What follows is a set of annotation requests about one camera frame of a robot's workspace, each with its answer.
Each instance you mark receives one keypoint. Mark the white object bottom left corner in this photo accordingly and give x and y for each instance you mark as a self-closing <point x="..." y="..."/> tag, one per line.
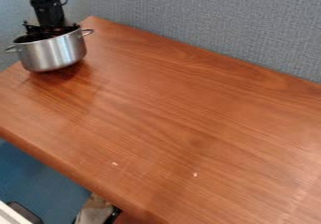
<point x="9" y="216"/>

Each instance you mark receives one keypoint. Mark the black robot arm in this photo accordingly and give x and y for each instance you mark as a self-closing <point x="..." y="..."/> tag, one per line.
<point x="47" y="2"/>

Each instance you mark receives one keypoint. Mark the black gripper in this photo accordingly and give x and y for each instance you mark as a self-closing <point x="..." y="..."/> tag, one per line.
<point x="52" y="24"/>

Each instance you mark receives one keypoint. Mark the metal pot with handles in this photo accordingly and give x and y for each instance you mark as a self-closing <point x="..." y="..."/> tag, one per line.
<point x="52" y="53"/>

